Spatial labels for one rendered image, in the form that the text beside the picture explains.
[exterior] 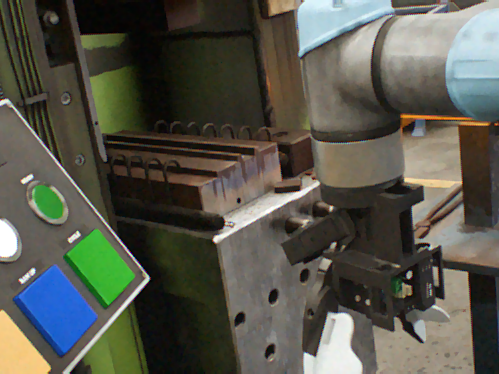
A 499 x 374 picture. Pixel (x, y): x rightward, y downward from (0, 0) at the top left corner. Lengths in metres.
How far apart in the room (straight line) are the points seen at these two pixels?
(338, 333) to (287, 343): 0.68
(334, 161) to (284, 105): 0.97
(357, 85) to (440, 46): 0.07
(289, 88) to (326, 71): 1.00
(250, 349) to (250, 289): 0.10
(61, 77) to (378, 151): 0.70
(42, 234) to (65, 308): 0.09
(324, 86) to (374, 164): 0.07
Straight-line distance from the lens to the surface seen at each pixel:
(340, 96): 0.60
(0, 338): 0.76
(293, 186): 1.32
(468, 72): 0.54
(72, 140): 1.24
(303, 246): 0.72
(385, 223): 0.63
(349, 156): 0.62
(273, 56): 1.56
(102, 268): 0.90
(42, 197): 0.90
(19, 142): 0.94
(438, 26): 0.57
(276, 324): 1.33
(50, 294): 0.83
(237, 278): 1.23
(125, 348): 1.38
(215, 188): 1.25
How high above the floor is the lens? 1.35
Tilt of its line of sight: 18 degrees down
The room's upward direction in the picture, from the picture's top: 9 degrees counter-clockwise
